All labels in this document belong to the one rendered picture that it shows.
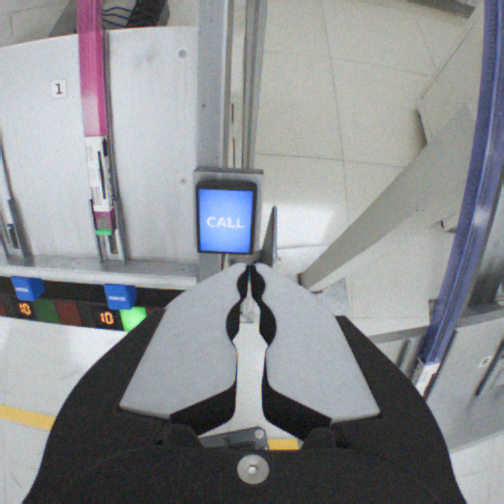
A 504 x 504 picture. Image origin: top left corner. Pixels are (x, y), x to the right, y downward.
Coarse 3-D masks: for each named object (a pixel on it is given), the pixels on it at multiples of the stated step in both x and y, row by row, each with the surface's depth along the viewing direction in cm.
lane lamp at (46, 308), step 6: (36, 300) 30; (42, 300) 30; (48, 300) 30; (36, 306) 31; (42, 306) 30; (48, 306) 30; (54, 306) 30; (42, 312) 31; (48, 312) 31; (54, 312) 31; (42, 318) 31; (48, 318) 31; (54, 318) 31
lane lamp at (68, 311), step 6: (54, 300) 30; (60, 306) 30; (66, 306) 30; (72, 306) 30; (60, 312) 31; (66, 312) 31; (72, 312) 31; (78, 312) 31; (60, 318) 31; (66, 318) 31; (72, 318) 31; (78, 318) 31; (66, 324) 32; (72, 324) 32; (78, 324) 32
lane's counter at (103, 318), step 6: (90, 306) 30; (96, 306) 30; (102, 306) 30; (96, 312) 31; (102, 312) 31; (108, 312) 31; (114, 312) 31; (96, 318) 31; (102, 318) 31; (108, 318) 31; (114, 318) 31; (96, 324) 32; (102, 324) 32; (108, 324) 32; (114, 324) 31
